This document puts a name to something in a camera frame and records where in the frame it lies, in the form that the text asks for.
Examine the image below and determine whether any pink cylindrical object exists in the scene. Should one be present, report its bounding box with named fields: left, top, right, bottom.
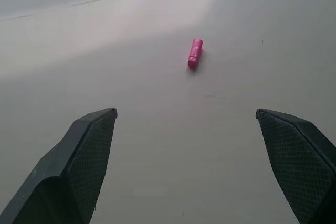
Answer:
left=187, top=38, right=205, bottom=68

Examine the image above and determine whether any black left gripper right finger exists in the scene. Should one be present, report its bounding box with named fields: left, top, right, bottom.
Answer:
left=255, top=108, right=336, bottom=224

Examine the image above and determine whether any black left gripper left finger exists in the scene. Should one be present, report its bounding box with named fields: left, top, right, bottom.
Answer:
left=0, top=107, right=118, bottom=224

